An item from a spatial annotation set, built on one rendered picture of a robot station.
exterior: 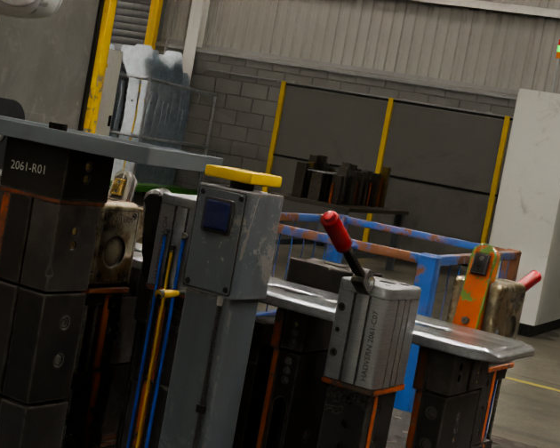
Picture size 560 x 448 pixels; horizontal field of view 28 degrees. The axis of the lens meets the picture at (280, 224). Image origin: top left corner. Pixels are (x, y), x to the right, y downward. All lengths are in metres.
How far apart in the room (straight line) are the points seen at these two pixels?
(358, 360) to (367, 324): 0.04
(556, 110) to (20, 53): 5.49
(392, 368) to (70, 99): 4.11
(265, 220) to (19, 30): 3.78
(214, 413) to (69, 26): 4.11
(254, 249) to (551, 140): 8.28
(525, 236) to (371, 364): 8.17
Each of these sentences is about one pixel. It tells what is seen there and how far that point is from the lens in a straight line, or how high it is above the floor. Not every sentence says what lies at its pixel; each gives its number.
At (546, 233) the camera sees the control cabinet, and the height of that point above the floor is 0.87.
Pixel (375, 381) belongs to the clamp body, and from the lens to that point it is 1.25.
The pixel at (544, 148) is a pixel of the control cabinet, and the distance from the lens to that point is 9.39.
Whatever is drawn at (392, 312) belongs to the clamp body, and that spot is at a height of 1.03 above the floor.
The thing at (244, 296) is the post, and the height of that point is 1.03.
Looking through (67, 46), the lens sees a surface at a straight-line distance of 5.19.
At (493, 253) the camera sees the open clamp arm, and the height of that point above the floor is 1.10.
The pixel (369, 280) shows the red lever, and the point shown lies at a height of 1.06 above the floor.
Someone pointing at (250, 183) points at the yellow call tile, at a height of 1.15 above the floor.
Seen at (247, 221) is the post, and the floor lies 1.11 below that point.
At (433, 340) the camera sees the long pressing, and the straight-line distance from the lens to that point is 1.34.
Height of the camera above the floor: 1.19
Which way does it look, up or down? 4 degrees down
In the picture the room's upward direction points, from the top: 10 degrees clockwise
